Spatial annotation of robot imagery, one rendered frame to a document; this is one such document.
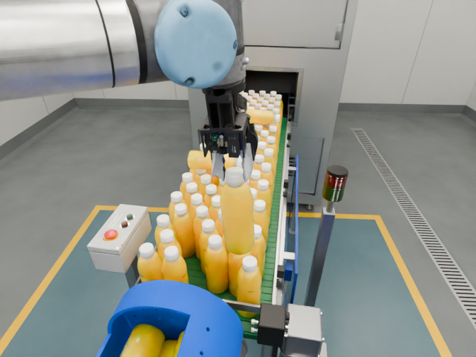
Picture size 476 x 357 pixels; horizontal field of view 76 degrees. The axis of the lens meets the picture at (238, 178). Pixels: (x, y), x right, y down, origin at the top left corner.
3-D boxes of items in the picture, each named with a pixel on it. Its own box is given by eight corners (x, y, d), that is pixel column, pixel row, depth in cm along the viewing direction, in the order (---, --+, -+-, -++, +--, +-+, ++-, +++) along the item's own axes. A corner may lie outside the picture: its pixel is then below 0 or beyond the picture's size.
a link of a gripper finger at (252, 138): (237, 163, 59) (226, 123, 54) (239, 158, 60) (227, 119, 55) (261, 160, 58) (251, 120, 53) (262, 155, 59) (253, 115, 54)
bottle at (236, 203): (231, 259, 70) (224, 191, 59) (221, 239, 75) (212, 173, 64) (259, 250, 71) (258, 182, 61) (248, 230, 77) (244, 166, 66)
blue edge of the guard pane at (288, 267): (272, 352, 126) (282, 271, 98) (281, 223, 191) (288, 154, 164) (285, 354, 125) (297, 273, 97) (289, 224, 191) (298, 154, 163)
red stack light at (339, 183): (325, 188, 92) (326, 177, 90) (324, 176, 97) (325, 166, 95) (346, 190, 91) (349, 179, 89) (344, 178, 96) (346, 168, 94)
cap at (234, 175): (229, 185, 61) (228, 178, 60) (222, 176, 64) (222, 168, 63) (247, 181, 62) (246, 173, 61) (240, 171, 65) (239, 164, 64)
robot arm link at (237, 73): (201, 46, 49) (251, 44, 48) (205, 74, 52) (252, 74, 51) (188, 60, 44) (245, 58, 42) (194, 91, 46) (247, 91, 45)
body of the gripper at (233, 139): (202, 160, 52) (191, 93, 45) (213, 135, 59) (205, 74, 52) (246, 161, 51) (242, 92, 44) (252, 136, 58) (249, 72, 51)
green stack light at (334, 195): (322, 201, 95) (324, 188, 92) (321, 189, 100) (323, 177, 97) (343, 203, 94) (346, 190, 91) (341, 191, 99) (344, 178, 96)
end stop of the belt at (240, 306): (137, 295, 91) (134, 288, 89) (138, 292, 92) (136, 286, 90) (270, 315, 85) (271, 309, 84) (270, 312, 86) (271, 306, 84)
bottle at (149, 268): (155, 281, 101) (146, 239, 90) (173, 290, 98) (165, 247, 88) (140, 298, 96) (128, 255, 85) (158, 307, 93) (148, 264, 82)
